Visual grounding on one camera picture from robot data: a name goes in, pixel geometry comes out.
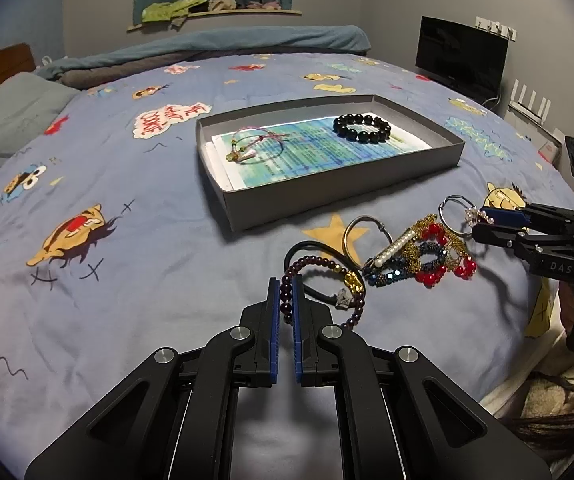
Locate black cord bracelet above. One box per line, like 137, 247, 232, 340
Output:
284, 240, 354, 309

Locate red bead gold chain bracelet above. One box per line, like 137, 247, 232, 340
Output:
406, 214, 478, 290

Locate black bead bracelet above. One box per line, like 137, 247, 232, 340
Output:
332, 113, 392, 143

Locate grey cardboard tray box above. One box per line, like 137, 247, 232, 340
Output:
196, 94, 466, 233

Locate blue cartoon printed bedsheet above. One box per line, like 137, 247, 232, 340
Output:
0, 52, 574, 480

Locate teal duvet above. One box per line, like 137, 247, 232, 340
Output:
34, 24, 372, 81

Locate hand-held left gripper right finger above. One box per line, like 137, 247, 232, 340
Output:
293, 277, 552, 480

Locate white wall hooks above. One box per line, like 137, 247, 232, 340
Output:
476, 16, 518, 42

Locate blue printed paper sheet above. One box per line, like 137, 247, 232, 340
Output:
206, 112, 432, 192

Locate white fleece clothing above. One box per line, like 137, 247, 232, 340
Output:
487, 365, 574, 461

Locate plain silver bangle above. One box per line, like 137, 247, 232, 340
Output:
343, 215, 392, 267

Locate window sill shelf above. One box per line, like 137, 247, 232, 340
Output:
127, 8, 302, 33

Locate green cloth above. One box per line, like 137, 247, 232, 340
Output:
142, 0, 208, 28

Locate silver ring bracelet with charm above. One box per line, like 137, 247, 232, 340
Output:
438, 195, 495, 237

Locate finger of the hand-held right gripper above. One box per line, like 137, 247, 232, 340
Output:
471, 226, 530, 251
481, 202, 574, 234

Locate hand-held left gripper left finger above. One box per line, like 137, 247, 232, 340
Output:
24, 276, 282, 480

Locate pink string bracelet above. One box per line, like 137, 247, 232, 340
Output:
226, 126, 292, 165

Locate grey-green pillow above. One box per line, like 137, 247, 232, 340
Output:
0, 71, 75, 171

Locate white pearl bracelet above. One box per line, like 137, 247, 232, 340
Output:
367, 230, 415, 268

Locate grey folded blanket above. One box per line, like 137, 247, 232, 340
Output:
61, 50, 248, 92

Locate black monitor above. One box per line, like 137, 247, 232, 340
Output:
415, 16, 510, 103

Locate dark purple bead bracelet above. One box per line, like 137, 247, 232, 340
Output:
279, 255, 366, 332

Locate blue bead bracelet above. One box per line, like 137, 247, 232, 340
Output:
364, 240, 450, 289

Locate white router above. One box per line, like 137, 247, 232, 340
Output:
509, 79, 554, 123

